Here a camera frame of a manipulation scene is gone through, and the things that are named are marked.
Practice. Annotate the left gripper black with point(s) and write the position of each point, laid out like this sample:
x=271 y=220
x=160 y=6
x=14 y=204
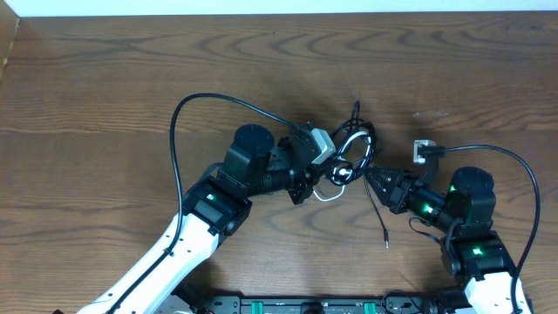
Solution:
x=302 y=170

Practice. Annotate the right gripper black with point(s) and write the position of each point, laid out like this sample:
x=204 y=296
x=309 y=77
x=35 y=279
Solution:
x=398 y=194

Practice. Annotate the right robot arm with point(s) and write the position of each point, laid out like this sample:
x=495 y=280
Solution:
x=472 y=252

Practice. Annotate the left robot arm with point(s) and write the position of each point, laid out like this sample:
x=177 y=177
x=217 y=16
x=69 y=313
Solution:
x=255 y=158

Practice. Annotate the cardboard box edge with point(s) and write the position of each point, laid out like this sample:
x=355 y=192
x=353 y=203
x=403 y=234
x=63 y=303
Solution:
x=9 y=22

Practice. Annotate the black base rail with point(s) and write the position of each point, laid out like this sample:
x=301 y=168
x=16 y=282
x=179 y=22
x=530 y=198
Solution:
x=397 y=303

